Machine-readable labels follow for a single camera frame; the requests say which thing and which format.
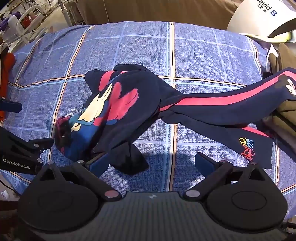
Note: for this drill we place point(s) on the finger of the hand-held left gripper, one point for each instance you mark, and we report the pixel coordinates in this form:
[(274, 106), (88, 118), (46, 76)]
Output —
[(11, 107), (41, 143)]

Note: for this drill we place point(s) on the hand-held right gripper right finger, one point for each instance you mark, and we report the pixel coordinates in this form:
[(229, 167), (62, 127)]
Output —
[(203, 161)]

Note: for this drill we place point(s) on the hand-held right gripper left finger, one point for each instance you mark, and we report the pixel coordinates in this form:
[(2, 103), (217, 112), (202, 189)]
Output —
[(98, 165)]

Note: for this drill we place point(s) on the navy cartoon print sweatshirt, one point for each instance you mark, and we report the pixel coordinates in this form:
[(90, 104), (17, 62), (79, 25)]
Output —
[(129, 111)]

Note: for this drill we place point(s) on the navy pants with red stripe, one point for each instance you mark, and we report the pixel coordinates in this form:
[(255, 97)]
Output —
[(219, 104)]

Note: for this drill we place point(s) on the white metal cart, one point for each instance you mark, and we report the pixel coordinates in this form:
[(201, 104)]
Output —
[(18, 25)]

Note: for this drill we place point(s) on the purple plush toy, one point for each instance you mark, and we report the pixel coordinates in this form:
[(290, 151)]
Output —
[(3, 25)]

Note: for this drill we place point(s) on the blue plaid bedsheet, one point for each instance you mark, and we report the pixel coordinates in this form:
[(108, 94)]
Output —
[(138, 46)]

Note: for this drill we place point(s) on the olive cloth pile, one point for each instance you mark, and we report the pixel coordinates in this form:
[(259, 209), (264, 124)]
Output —
[(285, 58)]

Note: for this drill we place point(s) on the white printed bag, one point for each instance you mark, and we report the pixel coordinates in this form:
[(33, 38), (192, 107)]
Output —
[(254, 19)]

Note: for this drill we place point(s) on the brown covered bed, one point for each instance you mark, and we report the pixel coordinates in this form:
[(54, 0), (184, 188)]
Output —
[(161, 11)]

